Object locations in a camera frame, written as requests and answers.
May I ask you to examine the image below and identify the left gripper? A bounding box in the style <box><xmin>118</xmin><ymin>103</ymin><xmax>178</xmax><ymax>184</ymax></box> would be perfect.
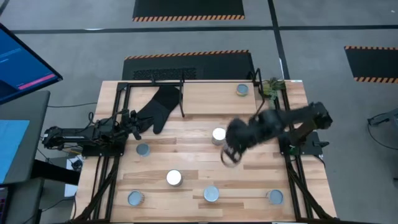
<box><xmin>119</xmin><ymin>108</ymin><xmax>143</xmax><ymax>141</ymax></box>

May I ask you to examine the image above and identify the tall tin can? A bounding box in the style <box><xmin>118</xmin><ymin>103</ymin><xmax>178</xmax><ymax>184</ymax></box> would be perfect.
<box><xmin>165</xmin><ymin>169</ymin><xmax>183</xmax><ymax>188</ymax></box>

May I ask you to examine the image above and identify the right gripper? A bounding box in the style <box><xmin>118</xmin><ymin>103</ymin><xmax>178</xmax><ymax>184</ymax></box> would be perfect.
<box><xmin>220</xmin><ymin>108</ymin><xmax>266</xmax><ymax>167</ymax></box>

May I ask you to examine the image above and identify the black oven mitt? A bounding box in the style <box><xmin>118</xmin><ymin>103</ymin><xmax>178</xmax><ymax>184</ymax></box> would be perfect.
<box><xmin>136</xmin><ymin>85</ymin><xmax>183</xmax><ymax>135</ymax></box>

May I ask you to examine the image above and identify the short teal tin can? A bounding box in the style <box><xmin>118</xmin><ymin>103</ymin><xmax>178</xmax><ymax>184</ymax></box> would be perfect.
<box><xmin>136</xmin><ymin>142</ymin><xmax>151</xmax><ymax>157</ymax></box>

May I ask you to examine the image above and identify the green artificial plant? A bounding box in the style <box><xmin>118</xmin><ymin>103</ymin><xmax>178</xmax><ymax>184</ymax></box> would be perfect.
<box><xmin>262</xmin><ymin>77</ymin><xmax>286</xmax><ymax>108</ymax></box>

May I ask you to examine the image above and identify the black hazard-striped floor mat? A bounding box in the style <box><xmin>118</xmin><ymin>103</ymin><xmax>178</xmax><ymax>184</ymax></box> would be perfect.
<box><xmin>344</xmin><ymin>45</ymin><xmax>398</xmax><ymax>84</ymax></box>
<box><xmin>122</xmin><ymin>50</ymin><xmax>256</xmax><ymax>81</ymax></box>
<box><xmin>132</xmin><ymin>0</ymin><xmax>246</xmax><ymax>22</ymax></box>

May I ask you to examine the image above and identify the tall peas can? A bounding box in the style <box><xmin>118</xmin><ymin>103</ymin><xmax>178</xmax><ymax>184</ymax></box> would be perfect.
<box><xmin>211</xmin><ymin>126</ymin><xmax>227</xmax><ymax>147</ymax></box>

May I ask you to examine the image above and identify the black table frame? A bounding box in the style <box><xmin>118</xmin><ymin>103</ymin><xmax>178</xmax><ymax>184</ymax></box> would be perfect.
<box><xmin>278</xmin><ymin>81</ymin><xmax>335</xmax><ymax>222</ymax></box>
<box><xmin>73</xmin><ymin>76</ymin><xmax>185</xmax><ymax>222</ymax></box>

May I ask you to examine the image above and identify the black left table frame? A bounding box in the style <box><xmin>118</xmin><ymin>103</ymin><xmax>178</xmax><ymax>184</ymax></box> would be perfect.
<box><xmin>73</xmin><ymin>76</ymin><xmax>185</xmax><ymax>222</ymax></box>

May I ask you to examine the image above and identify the light blue sheet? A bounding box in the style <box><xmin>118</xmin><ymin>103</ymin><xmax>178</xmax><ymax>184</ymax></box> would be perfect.
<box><xmin>0</xmin><ymin>119</ymin><xmax>30</xmax><ymax>184</ymax></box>

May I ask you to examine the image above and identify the black right table frame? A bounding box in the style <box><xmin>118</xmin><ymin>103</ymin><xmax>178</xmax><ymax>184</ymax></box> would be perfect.
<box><xmin>278</xmin><ymin>81</ymin><xmax>335</xmax><ymax>222</ymax></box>

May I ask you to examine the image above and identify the tall carrots can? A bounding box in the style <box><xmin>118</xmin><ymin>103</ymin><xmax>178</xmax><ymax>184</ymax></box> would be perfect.
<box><xmin>203</xmin><ymin>185</ymin><xmax>220</xmax><ymax>203</ymax></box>

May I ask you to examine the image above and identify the grey desk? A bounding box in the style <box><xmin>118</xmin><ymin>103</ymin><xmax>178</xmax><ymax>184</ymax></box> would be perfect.
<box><xmin>0</xmin><ymin>90</ymin><xmax>51</xmax><ymax>185</ymax></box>

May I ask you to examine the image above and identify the computer monitor with blue screen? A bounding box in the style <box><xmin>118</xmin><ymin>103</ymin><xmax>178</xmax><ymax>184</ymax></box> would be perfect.
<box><xmin>0</xmin><ymin>23</ymin><xmax>63</xmax><ymax>106</ymax></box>

